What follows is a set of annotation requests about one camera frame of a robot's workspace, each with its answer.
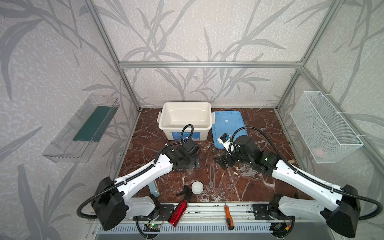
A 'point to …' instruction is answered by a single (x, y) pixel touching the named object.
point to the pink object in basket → (318, 152)
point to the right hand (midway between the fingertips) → (219, 147)
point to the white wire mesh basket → (328, 137)
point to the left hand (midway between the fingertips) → (193, 159)
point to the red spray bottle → (181, 208)
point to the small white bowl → (197, 187)
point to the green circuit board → (152, 227)
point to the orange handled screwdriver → (229, 221)
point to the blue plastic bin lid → (227, 122)
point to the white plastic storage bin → (173, 116)
